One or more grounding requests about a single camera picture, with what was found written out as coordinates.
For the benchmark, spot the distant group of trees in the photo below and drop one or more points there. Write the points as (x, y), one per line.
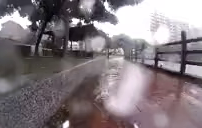
(124, 41)

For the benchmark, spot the dark-roofed shelter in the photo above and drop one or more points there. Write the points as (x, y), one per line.
(84, 33)

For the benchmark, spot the red wet paved path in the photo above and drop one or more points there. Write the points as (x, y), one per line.
(149, 100)

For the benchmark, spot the row of trees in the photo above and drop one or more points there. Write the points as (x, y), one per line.
(52, 20)

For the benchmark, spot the robot's own part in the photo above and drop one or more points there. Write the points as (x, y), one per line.
(135, 125)
(66, 124)

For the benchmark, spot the grey stone paved strip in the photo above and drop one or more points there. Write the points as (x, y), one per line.
(32, 100)

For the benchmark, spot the tall pale building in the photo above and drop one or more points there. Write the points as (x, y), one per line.
(175, 28)

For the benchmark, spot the dark wooden fence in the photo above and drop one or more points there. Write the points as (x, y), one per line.
(183, 53)

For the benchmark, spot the grey gabled house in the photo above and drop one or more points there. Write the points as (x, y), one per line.
(12, 31)

